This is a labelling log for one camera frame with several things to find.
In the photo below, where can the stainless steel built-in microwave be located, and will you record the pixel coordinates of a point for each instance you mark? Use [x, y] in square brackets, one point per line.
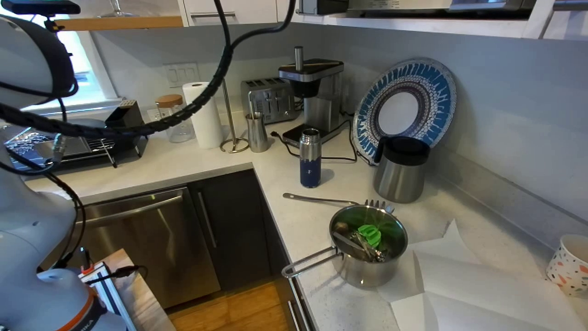
[485, 10]

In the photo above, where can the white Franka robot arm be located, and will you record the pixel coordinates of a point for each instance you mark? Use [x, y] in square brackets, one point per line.
[35, 69]

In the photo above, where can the blue steel travel bottle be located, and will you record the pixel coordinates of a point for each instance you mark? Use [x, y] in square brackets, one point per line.
[308, 159]

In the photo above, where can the small steel pitcher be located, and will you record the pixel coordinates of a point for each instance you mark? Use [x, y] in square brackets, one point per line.
[255, 133]

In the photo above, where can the metal paper towel holder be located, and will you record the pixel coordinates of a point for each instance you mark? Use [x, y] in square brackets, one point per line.
[233, 143]

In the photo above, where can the steel toaster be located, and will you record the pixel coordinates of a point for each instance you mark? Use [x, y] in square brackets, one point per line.
[272, 98]

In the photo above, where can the dark lower cabinet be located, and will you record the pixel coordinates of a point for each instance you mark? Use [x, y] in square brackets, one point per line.
[239, 229]

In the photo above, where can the steel drip coffee maker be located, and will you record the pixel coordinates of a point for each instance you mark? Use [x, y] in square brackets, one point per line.
[318, 86]

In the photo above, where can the steel serving fork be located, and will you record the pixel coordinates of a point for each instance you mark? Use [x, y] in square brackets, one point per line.
[369, 203]

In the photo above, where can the white paper towel roll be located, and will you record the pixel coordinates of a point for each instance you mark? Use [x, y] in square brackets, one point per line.
[206, 122]

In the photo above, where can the green utensil in pot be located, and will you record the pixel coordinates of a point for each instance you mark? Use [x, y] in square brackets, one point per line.
[369, 235]

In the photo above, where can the steel canister black lid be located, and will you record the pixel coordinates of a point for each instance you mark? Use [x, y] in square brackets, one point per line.
[400, 165]

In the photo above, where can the blue white decorative plate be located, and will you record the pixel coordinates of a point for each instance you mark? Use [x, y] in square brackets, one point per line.
[413, 98]

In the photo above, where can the stainless steel dishwasher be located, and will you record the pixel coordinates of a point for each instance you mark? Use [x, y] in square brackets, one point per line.
[160, 233]

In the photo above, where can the white paper sheet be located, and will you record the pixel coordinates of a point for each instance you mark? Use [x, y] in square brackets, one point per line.
[441, 286]

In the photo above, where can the white patterned mug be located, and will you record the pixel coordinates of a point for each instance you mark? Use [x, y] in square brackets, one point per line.
[568, 268]

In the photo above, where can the steel saucepan with handle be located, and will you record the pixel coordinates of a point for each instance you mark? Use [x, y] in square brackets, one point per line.
[353, 260]

